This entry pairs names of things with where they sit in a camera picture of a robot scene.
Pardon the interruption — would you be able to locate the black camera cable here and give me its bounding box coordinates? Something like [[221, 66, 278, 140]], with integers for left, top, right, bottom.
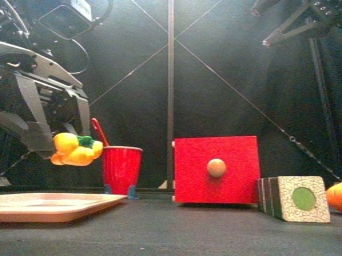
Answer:
[[66, 0, 115, 76]]

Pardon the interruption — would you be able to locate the black vertical frame strut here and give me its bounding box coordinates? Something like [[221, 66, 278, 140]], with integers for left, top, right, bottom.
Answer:
[[307, 35, 341, 174]]

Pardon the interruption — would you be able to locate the patterned block with green circle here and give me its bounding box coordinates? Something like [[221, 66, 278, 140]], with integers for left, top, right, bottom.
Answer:
[[257, 175, 333, 224]]

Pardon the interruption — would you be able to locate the thin diagonal brace wire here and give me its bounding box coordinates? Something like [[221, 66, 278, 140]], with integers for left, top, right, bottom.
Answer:
[[0, 0, 225, 176], [130, 0, 342, 181]]

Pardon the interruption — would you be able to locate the red drawer box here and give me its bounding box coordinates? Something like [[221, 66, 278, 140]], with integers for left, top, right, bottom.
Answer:
[[171, 135, 263, 205]]

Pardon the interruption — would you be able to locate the red plastic spoon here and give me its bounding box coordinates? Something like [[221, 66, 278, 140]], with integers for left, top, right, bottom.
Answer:
[[90, 117, 111, 148]]

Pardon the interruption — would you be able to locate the red plastic cup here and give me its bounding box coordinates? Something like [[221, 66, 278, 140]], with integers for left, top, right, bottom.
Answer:
[[102, 145, 144, 196]]

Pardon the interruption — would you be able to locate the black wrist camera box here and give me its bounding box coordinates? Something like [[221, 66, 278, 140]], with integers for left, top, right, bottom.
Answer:
[[38, 0, 95, 41]]

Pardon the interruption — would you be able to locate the blue cup holder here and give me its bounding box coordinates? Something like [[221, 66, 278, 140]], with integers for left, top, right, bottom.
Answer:
[[103, 184, 140, 201]]

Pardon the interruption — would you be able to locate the orange toy fruit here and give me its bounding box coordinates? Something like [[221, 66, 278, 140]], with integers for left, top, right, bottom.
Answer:
[[325, 182, 342, 213]]

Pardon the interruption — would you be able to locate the yellow toy squash half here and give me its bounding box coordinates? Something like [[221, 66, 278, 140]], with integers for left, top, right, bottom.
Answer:
[[50, 132, 106, 167]]

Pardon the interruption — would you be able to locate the round wooden drawer knob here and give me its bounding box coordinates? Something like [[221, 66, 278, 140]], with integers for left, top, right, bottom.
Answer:
[[206, 158, 227, 179]]

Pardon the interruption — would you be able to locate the pink plastic tray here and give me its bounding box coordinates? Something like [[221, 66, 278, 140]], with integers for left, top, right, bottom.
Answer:
[[0, 192, 128, 224]]

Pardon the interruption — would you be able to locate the grey vertical frame pole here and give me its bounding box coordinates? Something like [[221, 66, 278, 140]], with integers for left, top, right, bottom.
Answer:
[[158, 0, 176, 191]]

